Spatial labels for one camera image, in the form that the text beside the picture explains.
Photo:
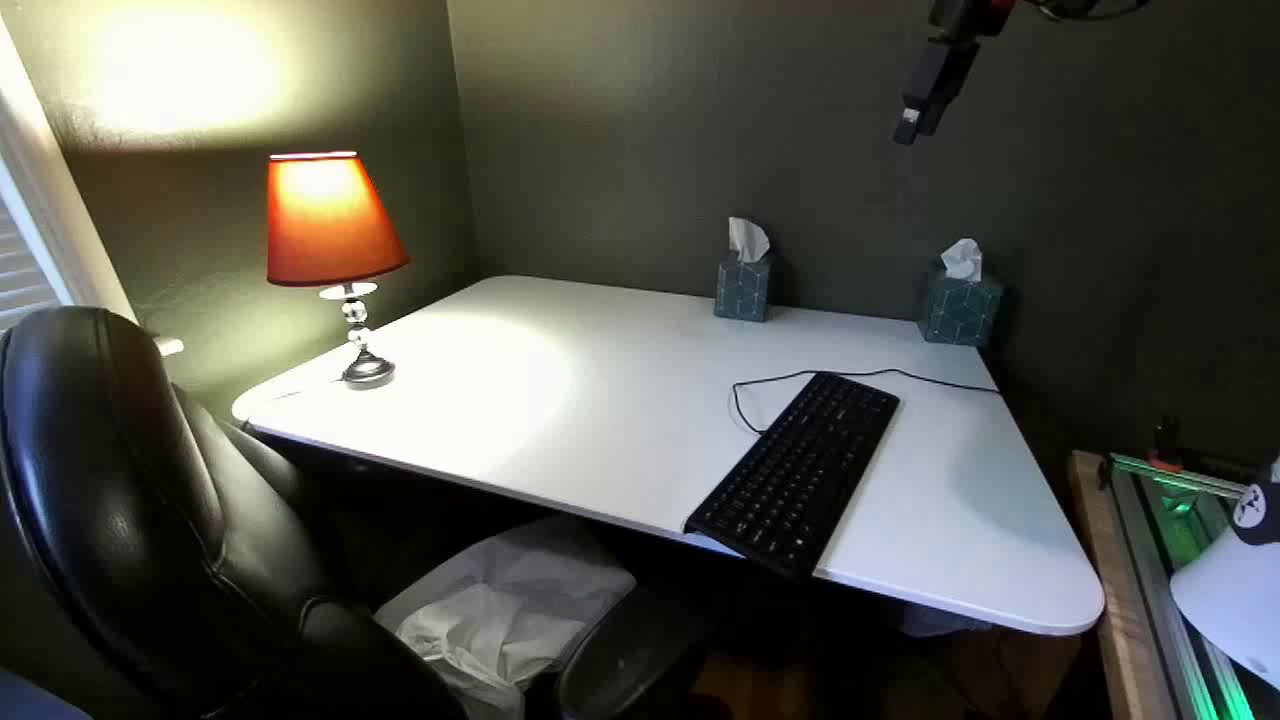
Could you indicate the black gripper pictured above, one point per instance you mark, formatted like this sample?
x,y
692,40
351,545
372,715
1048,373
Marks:
x,y
963,30

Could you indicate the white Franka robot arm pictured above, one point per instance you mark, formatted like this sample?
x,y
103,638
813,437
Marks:
x,y
1234,603

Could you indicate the black computer keyboard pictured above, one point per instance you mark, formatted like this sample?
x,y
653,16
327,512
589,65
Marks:
x,y
802,475

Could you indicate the teal tissue box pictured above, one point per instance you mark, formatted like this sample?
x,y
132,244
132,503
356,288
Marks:
x,y
959,304
743,281

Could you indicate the wooden stand board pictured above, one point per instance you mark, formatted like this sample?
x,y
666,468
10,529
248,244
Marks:
x,y
1112,603

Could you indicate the orange shade table lamp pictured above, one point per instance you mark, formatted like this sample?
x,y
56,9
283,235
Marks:
x,y
327,223

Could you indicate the trash bin with white bag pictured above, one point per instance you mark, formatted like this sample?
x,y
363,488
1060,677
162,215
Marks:
x,y
500,604

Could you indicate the black leather office chair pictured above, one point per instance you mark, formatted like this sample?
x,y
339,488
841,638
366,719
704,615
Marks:
x,y
145,532

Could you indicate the white window blinds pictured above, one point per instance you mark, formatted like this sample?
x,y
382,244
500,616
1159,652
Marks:
x,y
32,243

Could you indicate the aluminium frame rail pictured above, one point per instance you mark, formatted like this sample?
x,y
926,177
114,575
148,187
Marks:
x,y
1173,584

